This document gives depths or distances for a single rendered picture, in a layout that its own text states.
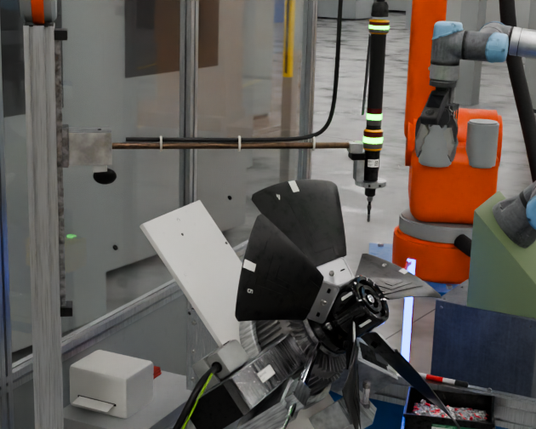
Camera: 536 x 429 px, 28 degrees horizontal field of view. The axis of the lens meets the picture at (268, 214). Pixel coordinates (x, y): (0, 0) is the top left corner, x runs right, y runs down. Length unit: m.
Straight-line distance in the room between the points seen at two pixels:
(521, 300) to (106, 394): 1.15
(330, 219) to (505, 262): 0.67
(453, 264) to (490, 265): 3.34
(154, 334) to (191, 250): 0.65
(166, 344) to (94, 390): 0.55
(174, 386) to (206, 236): 0.46
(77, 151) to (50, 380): 0.52
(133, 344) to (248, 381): 0.86
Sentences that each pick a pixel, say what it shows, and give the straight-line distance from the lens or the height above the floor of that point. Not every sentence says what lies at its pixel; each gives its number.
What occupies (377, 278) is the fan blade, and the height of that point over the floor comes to 1.19.
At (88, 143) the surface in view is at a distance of 2.27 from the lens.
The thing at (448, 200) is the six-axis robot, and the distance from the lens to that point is 6.30.
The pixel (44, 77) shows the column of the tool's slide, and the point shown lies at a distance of 2.25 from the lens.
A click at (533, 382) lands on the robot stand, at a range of 3.07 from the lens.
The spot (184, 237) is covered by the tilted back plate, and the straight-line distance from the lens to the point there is 2.47.
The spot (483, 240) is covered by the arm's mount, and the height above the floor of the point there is 1.20.
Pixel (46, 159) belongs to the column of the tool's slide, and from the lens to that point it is 2.28.
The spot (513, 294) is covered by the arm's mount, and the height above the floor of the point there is 1.06.
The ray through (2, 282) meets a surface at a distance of 2.46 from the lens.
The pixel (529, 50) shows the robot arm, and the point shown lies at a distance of 2.93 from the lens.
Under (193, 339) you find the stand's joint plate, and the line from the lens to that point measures 2.50.
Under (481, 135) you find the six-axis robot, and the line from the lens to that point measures 6.20.
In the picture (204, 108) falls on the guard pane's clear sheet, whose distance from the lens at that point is 3.16.
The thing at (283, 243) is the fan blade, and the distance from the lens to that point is 2.22.
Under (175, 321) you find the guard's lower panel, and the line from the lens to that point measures 3.16.
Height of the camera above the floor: 1.99
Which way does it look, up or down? 15 degrees down
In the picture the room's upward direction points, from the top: 2 degrees clockwise
